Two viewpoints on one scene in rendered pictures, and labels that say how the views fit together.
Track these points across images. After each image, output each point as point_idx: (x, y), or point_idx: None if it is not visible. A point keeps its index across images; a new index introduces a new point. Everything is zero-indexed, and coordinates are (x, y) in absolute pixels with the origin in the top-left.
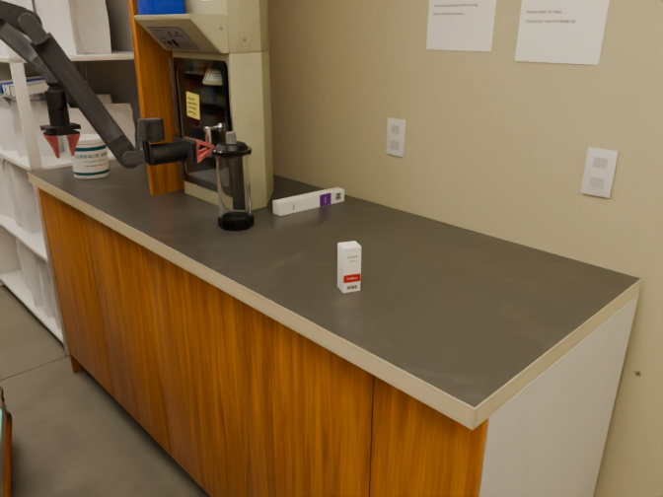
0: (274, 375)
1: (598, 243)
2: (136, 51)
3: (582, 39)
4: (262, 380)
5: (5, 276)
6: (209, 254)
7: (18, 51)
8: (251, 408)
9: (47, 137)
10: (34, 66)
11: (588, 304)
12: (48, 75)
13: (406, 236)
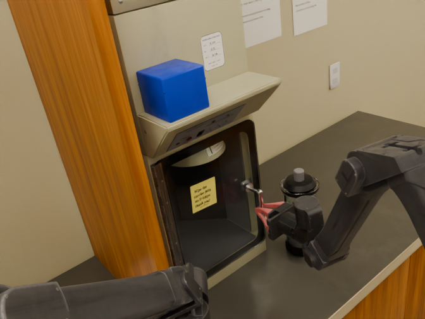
0: None
1: (337, 108)
2: (145, 183)
3: (320, 13)
4: (422, 275)
5: None
6: (382, 249)
7: (156, 308)
8: (411, 307)
9: None
10: (179, 302)
11: (396, 123)
12: (195, 290)
13: (312, 165)
